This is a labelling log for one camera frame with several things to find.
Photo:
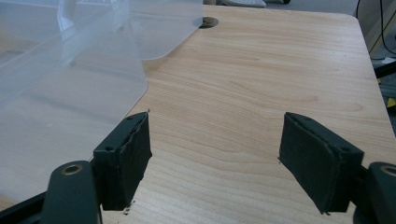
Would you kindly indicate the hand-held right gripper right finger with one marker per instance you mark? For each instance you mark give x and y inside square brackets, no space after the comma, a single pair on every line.
[317,158]

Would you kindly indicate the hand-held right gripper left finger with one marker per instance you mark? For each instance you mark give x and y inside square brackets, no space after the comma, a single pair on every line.
[123,168]

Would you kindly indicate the clear plastic bag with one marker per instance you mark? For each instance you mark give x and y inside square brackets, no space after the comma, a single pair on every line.
[68,81]

